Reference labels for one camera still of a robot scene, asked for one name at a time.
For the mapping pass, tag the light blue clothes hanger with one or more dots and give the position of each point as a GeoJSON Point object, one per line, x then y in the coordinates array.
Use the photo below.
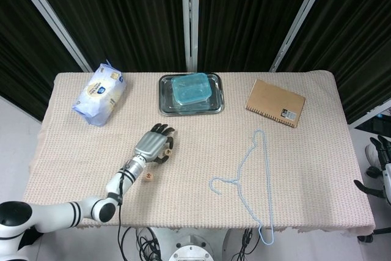
{"type": "Point", "coordinates": [235, 182]}

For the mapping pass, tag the beige woven tablecloth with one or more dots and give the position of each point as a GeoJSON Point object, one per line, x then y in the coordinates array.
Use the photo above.
{"type": "Point", "coordinates": [195, 206]}

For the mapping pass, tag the rectangular metal tray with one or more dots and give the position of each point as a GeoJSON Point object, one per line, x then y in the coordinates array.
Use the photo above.
{"type": "Point", "coordinates": [217, 102]}

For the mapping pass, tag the brown spiral notebook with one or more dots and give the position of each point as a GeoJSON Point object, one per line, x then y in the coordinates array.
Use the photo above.
{"type": "Point", "coordinates": [272, 102]}

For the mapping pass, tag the black chair base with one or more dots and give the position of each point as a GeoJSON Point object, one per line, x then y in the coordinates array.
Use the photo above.
{"type": "Point", "coordinates": [365, 238]}

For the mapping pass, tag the clear container teal lid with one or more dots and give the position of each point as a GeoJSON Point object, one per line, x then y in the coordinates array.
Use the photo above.
{"type": "Point", "coordinates": [191, 88]}

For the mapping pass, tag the blue white paper package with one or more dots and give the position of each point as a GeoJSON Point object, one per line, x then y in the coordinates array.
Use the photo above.
{"type": "Point", "coordinates": [97, 96]}

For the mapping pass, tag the grey metal frame post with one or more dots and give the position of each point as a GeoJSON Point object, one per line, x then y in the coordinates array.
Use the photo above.
{"type": "Point", "coordinates": [189, 13]}
{"type": "Point", "coordinates": [302, 18]}
{"type": "Point", "coordinates": [51, 18]}

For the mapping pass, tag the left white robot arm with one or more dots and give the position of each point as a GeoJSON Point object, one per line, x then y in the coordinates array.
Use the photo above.
{"type": "Point", "coordinates": [61, 212]}

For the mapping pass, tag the black pleated curtain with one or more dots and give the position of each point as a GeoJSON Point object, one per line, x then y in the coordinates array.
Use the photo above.
{"type": "Point", "coordinates": [360, 44]}
{"type": "Point", "coordinates": [18, 44]}
{"type": "Point", "coordinates": [122, 13]}
{"type": "Point", "coordinates": [244, 13]}

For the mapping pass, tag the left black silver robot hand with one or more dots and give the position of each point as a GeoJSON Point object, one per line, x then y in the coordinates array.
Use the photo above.
{"type": "Point", "coordinates": [149, 146]}

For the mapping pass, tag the white frame base bar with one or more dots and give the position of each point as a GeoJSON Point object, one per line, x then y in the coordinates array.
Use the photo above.
{"type": "Point", "coordinates": [369, 115]}

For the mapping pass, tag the white robot torso column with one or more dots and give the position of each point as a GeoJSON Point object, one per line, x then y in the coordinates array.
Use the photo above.
{"type": "Point", "coordinates": [191, 252]}

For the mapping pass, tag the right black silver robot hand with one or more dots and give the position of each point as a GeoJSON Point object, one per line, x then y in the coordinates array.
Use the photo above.
{"type": "Point", "coordinates": [386, 181]}

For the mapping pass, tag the wooden chess piece red lettering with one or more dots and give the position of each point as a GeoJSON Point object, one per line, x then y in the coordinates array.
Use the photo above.
{"type": "Point", "coordinates": [148, 176]}

